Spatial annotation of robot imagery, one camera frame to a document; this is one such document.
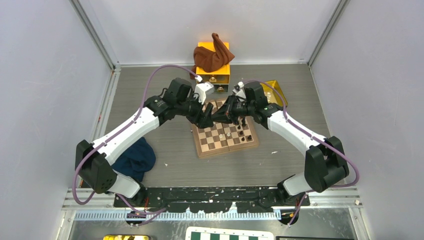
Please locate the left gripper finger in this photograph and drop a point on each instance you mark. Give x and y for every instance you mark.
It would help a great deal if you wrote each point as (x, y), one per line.
(196, 119)
(207, 120)

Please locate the yellow drawer box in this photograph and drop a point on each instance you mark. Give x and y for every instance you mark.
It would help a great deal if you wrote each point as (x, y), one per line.
(220, 78)

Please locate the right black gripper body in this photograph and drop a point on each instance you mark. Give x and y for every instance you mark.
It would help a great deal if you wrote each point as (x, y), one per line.
(241, 108)

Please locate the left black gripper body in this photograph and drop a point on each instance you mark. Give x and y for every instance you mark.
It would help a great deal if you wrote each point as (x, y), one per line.
(195, 105)

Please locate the green white chess mat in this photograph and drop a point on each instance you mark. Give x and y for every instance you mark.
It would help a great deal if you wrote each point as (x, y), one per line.
(208, 233)

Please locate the yellow metal tray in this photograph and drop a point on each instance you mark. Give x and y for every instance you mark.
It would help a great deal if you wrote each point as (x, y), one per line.
(273, 92)

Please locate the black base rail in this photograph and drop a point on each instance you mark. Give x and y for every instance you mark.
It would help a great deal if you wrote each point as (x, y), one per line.
(218, 199)

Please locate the brown cloth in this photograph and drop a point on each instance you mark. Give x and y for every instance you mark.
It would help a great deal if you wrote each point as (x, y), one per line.
(212, 60)

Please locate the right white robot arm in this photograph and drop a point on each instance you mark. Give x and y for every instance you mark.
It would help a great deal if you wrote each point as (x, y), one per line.
(325, 163)

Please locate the wooden chess board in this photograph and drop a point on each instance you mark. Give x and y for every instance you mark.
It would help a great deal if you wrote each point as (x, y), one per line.
(208, 143)

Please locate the dark blue cloth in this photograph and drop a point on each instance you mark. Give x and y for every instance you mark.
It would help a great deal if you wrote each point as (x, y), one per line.
(136, 160)

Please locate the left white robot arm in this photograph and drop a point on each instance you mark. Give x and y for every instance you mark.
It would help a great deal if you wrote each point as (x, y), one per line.
(94, 160)

